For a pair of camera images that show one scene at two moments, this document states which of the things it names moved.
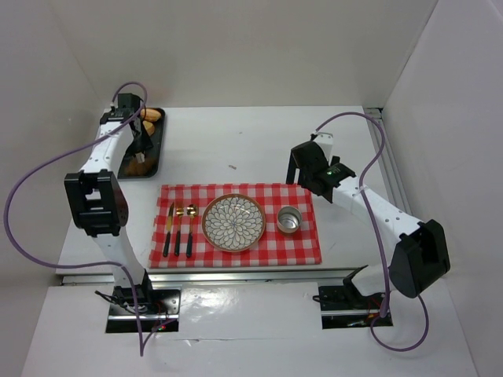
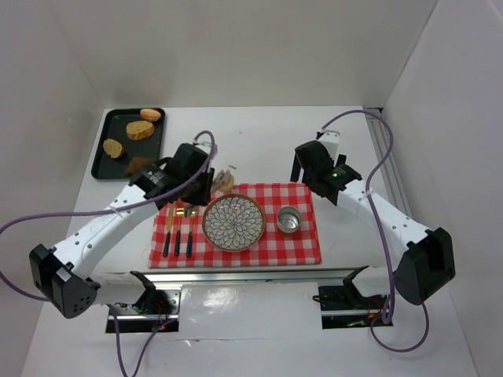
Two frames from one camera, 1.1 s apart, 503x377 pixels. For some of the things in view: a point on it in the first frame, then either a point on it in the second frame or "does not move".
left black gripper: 138,138 → 205,190
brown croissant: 133,167 does not move
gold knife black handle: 169,225 does not move
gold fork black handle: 180,208 does not move
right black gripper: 295,164 does not move
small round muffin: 149,157 → 224,181
